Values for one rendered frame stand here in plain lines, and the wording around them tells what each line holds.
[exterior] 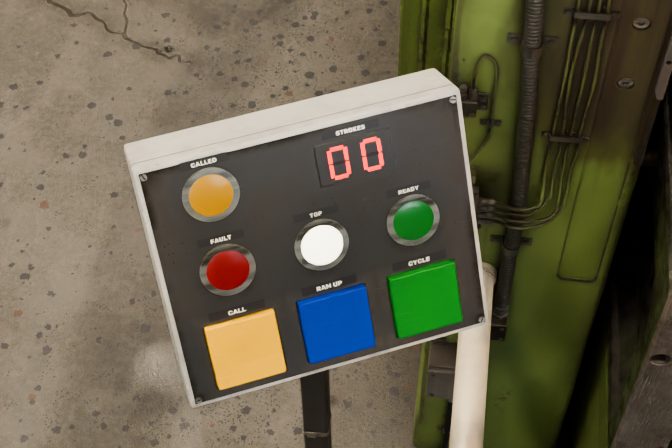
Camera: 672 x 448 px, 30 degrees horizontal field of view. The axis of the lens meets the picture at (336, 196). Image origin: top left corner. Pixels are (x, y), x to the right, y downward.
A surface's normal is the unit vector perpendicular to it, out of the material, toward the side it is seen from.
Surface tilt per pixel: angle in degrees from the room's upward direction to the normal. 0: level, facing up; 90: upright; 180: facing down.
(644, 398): 90
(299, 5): 0
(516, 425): 90
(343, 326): 60
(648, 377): 90
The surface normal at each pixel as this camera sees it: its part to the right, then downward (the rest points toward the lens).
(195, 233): 0.25, 0.36
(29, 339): -0.01, -0.59
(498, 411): -0.13, 0.80
